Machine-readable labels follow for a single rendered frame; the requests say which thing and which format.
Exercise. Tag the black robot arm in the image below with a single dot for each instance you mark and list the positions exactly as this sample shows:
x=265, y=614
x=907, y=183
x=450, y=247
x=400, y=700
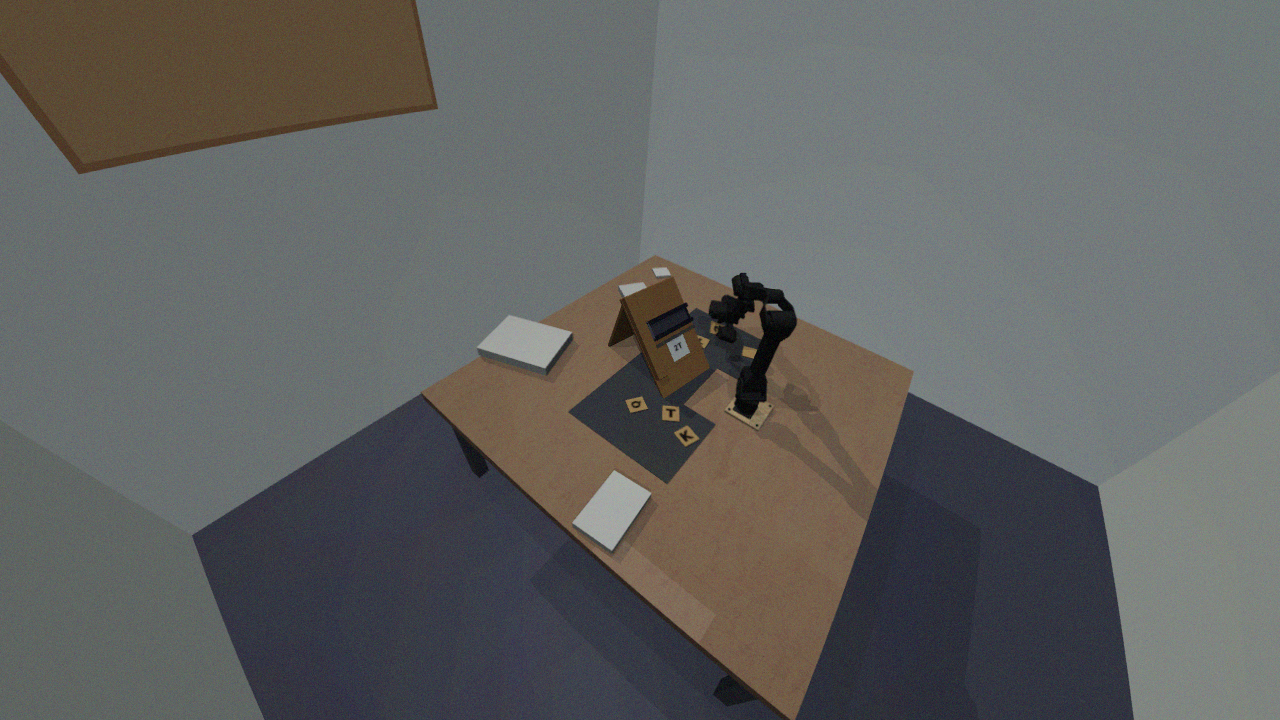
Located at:
x=751, y=386

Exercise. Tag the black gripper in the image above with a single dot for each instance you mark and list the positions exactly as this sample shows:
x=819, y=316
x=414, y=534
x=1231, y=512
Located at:
x=727, y=333

